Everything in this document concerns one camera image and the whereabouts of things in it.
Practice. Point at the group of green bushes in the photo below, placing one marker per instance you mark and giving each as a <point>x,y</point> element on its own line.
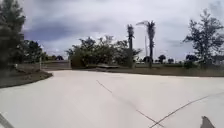
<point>100,51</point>

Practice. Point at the short palm tree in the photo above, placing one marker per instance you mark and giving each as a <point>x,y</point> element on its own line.
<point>130,36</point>

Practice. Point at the thin pole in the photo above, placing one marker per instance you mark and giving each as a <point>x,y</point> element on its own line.
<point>145,46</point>

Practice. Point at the pale concrete pavement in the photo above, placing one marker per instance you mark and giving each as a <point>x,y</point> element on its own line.
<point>100,100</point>

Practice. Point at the tall palm tree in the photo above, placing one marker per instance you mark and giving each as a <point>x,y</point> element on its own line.
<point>151,36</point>

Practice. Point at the long grass strip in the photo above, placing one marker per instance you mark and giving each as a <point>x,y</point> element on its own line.
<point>166,71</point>

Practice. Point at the group of dark trees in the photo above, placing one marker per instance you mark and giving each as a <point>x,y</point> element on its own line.
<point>33,51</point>

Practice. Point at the grass patch with kerb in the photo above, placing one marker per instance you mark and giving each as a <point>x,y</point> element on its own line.
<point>20,78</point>

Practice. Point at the sparse leafy tree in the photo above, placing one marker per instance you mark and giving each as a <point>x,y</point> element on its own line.
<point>205,36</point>

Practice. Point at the tall dark tree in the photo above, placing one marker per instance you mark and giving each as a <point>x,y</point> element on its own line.
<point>10,33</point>

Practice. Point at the robot's own part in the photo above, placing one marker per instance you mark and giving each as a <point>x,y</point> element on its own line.
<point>206,122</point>

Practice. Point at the low grey wall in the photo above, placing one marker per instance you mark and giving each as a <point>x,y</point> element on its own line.
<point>53,65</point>

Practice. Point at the pale short post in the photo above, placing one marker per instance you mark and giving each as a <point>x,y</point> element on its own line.
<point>40,62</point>

